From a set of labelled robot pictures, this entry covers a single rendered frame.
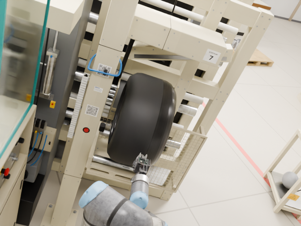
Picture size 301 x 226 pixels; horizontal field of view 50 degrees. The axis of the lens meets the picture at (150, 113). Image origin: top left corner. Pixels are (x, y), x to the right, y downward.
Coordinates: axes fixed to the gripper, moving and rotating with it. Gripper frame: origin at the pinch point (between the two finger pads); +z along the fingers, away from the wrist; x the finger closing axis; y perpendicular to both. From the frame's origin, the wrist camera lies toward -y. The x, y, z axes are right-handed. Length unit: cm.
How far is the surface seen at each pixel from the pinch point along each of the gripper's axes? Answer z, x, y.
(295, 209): 103, -212, -104
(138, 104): 12.4, 10.8, 26.1
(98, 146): 39, 23, -36
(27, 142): 4, 65, -17
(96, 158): 15.6, 22.9, -24.9
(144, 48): 62, 13, 39
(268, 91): 425, -284, -114
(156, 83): 30.3, 2.9, 32.6
